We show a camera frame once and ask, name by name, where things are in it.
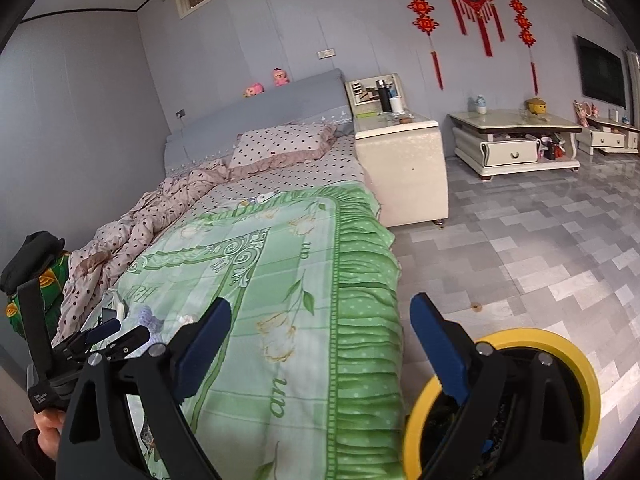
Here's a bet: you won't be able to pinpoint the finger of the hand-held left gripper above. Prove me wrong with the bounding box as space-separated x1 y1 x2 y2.
100 326 152 362
81 317 122 350

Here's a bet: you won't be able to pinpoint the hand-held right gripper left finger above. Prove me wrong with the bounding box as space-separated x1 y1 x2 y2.
54 297 234 480

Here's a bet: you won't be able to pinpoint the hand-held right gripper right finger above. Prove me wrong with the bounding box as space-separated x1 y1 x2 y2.
409 292 587 480

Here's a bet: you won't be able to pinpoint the purple knitted cloth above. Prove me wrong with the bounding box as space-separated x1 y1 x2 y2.
130 304 164 332

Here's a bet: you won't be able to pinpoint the yellow rimmed trash bin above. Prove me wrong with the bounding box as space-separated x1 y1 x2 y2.
402 328 601 480

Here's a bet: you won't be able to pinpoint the person's left forearm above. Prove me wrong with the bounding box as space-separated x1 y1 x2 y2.
17 430 58 480

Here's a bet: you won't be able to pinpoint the person's left hand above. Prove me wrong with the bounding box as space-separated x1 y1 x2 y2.
32 406 67 462

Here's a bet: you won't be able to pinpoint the green printed cloth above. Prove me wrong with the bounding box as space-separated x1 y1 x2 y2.
5 252 71 342

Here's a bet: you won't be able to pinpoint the dark cloth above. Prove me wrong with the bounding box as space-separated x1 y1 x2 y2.
0 231 66 296

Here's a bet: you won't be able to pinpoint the green floral blanket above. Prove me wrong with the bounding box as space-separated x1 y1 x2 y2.
107 182 407 480

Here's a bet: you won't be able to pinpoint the pink polka dot quilt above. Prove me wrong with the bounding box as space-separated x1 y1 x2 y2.
52 157 232 347

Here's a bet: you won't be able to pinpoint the cream nightstand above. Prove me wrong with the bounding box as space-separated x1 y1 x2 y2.
352 112 450 229

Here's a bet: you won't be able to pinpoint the polka dot bed sheet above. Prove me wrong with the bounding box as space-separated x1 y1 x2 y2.
199 135 367 212

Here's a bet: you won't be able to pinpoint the polka dot ruffled pillow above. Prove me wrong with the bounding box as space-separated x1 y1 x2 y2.
227 122 337 171

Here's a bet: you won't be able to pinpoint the cream coffee table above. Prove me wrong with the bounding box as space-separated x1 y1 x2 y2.
448 109 584 179

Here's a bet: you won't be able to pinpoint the grey upholstered bed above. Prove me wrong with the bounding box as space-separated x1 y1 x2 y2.
50 68 407 480

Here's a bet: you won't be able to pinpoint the cream television stand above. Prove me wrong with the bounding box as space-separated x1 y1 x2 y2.
574 117 640 156

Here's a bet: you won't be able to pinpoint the pink figurines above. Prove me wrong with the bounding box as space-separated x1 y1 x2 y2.
573 100 599 127

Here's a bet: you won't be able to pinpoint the white standing air conditioner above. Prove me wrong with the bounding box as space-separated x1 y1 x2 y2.
624 49 640 127

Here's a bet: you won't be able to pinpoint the wall television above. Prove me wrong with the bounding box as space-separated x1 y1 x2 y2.
576 34 627 109

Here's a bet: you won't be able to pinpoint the red knot string ornament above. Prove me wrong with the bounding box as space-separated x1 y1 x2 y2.
395 0 445 91
503 0 540 96

